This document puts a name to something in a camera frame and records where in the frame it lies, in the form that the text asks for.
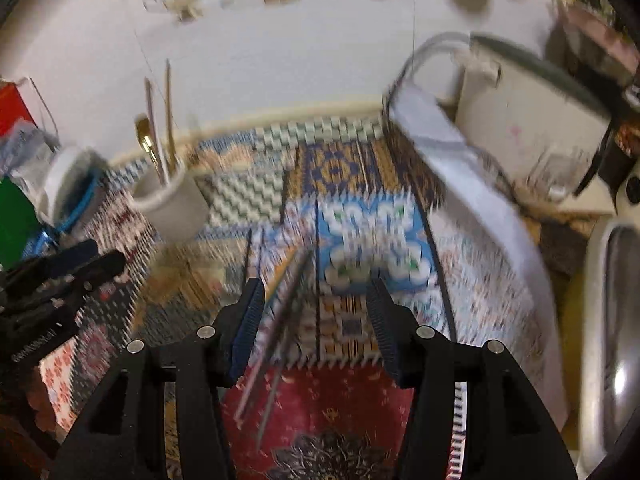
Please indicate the dark green chopstick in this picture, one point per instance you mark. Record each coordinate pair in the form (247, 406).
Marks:
(281, 340)

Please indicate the yellow chopstick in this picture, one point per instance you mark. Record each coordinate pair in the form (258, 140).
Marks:
(171, 149)

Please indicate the colourful patchwork mat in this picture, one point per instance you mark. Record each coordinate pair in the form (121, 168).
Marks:
(338, 414)

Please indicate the gold spoon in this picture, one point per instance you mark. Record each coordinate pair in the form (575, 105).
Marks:
(143, 130)

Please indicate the white chopstick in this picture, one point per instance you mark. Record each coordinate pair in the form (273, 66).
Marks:
(149, 112)

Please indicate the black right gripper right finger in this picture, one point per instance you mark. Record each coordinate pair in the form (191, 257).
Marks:
(508, 434)

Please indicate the white ceramic cup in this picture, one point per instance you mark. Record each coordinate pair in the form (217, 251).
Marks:
(177, 210)

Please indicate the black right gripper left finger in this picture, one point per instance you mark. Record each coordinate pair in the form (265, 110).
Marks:
(120, 433)

